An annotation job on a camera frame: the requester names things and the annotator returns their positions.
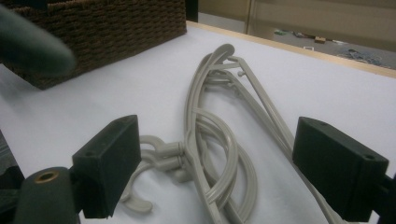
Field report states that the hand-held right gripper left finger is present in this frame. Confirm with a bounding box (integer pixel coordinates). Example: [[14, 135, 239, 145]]
[[72, 115, 142, 218]]

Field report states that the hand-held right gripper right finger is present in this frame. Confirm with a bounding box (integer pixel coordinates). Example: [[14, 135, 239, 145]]
[[292, 116, 390, 222]]

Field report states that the brown woven basket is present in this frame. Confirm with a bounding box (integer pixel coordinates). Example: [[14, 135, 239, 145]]
[[0, 0, 188, 91]]

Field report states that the white table cover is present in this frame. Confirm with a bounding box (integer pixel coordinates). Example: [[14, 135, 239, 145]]
[[0, 21, 396, 224]]

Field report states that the beige cabinet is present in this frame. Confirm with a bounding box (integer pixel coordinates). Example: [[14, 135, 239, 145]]
[[198, 0, 396, 53]]

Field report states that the tangle of grey cables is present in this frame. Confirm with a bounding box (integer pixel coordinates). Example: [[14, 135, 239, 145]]
[[337, 48, 390, 69]]

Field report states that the dark post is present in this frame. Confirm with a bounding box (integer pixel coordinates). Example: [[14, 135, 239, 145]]
[[184, 0, 200, 23]]

